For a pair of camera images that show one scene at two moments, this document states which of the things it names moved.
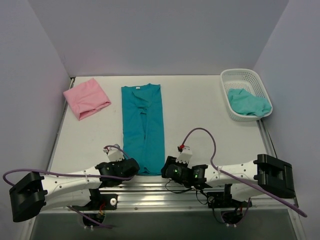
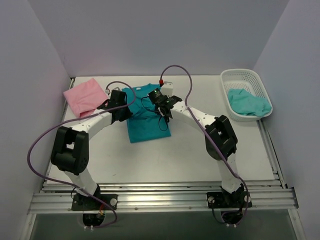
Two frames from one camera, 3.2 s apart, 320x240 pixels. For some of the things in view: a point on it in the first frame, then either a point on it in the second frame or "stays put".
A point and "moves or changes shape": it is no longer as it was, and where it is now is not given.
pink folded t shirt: x=87 y=98 stays put
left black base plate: x=99 y=202 stays put
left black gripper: x=133 y=166 -> x=105 y=105
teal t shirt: x=143 y=128 moves or changes shape
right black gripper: x=165 y=168 -> x=164 y=110
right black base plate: x=218 y=199 stays put
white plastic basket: x=246 y=99 stays put
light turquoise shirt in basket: x=243 y=103 stays put
